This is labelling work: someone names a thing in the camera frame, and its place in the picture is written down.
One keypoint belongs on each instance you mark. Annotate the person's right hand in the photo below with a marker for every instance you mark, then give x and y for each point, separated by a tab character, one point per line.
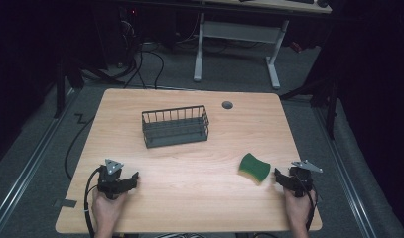
297	211

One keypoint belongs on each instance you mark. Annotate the grey tape patch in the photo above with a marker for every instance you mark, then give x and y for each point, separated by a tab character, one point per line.
66	203

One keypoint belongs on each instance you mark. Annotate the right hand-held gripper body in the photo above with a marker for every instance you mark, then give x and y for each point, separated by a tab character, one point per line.
302	180

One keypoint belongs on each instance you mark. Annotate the round table grommet hole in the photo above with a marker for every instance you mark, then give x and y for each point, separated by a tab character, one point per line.
227	105

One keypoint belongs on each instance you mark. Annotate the black computer tower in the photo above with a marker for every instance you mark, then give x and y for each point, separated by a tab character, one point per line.
131	20

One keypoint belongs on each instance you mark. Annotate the green sponge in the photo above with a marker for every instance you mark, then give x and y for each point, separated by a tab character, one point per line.
254	167

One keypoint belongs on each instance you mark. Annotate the metal floor rail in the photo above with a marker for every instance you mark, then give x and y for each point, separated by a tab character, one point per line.
27	165
345	172

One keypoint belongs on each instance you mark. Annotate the small red object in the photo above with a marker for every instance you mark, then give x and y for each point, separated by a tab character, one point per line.
296	46

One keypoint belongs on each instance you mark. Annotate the black metal stand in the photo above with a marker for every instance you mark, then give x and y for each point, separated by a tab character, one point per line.
323	95
62	86

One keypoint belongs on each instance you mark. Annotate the white-legged desk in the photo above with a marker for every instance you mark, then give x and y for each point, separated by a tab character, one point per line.
237	32

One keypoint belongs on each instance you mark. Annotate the person's left hand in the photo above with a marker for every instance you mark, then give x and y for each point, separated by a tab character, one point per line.
106	211

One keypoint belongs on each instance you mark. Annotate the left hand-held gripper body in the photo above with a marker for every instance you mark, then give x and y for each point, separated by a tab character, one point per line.
110	180

